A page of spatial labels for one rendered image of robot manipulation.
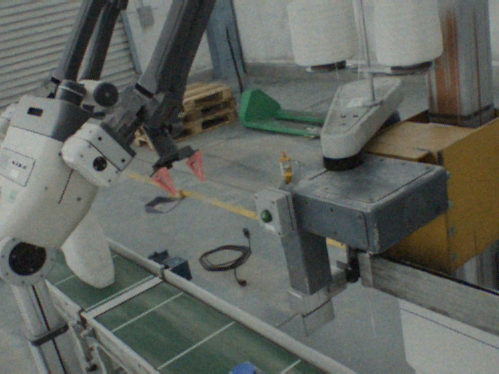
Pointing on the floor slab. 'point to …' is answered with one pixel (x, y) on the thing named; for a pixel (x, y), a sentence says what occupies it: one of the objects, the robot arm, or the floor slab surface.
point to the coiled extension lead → (229, 261)
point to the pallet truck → (252, 102)
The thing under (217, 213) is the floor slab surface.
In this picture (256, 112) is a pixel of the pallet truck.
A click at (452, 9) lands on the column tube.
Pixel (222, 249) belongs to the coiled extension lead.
